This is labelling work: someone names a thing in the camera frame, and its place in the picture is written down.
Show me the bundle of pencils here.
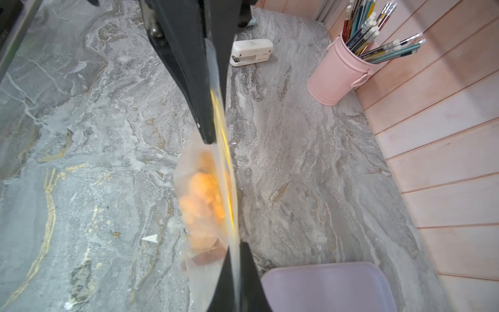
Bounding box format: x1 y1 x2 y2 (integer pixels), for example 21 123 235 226
340 1 425 64

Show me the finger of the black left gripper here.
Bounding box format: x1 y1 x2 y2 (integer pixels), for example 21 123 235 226
201 1 242 105
145 1 216 144

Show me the lavender plastic tray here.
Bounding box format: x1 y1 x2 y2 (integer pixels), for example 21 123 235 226
261 262 397 311

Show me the orange swirl cookie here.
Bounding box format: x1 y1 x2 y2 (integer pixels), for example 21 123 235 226
188 172 219 204

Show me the clear resealable plastic bag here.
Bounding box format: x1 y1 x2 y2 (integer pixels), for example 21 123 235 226
174 39 239 311

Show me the white stapler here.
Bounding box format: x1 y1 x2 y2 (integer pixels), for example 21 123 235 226
229 39 274 67

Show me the orange round cookie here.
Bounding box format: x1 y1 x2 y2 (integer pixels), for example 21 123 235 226
179 195 212 225

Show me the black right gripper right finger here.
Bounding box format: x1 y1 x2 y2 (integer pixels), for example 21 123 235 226
240 242 272 312

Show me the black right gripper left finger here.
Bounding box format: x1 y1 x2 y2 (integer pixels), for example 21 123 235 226
207 251 236 312

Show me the pink metal pencil cup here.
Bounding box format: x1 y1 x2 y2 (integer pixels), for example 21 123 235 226
307 36 378 106

